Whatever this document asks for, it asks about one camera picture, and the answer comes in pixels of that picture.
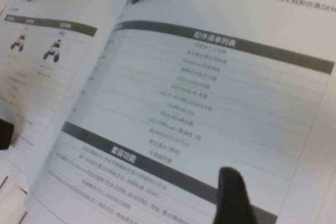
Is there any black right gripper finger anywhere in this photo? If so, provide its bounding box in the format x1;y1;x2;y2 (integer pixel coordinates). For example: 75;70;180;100
212;166;260;224

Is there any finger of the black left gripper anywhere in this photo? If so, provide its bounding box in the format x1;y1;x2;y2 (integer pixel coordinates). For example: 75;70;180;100
0;118;15;151

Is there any white product catalogue book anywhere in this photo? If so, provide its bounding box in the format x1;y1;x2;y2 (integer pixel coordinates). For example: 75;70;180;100
0;0;336;224

